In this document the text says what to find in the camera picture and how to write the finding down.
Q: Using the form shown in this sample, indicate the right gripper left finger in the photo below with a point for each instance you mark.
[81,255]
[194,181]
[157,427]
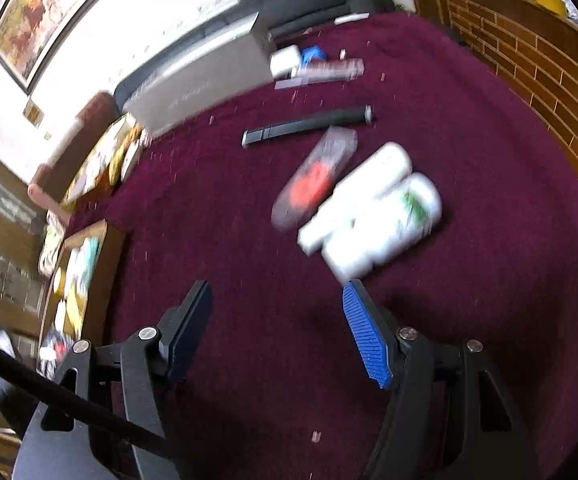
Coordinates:
[181,330]

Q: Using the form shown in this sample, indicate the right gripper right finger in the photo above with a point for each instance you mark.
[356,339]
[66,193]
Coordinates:
[374,336]

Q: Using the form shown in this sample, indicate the clear red small packet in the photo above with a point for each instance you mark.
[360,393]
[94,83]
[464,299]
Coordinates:
[313,180]

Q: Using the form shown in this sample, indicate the grey capped black marker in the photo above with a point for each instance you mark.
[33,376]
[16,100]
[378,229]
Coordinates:
[334,118]

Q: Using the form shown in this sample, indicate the cardboard tray box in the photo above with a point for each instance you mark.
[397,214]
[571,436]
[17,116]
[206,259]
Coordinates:
[79,290]

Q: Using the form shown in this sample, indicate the white green label bottle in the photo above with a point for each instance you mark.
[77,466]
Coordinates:
[384,228]

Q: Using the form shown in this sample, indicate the black white text packet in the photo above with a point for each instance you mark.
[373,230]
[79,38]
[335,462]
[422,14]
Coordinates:
[53,350]

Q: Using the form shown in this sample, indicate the white plain bottle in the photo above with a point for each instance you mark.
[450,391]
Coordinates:
[379,173]

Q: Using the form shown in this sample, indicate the maroon bed blanket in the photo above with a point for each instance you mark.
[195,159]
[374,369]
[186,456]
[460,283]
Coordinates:
[277,389]

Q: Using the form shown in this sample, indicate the gold gift box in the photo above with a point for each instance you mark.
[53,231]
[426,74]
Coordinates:
[105,160]

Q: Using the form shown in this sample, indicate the grey rectangular box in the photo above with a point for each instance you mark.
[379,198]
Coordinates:
[229,62]

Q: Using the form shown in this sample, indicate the small white box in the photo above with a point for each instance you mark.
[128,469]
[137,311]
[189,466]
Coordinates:
[284,62]

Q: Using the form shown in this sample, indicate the black leather headboard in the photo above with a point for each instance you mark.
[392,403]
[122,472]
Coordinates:
[283,18]

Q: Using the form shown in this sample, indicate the wooden sideboard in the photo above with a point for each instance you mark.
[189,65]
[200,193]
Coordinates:
[530,48]

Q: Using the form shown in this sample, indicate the framed painting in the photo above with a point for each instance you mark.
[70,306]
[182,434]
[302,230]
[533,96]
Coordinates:
[30,32]

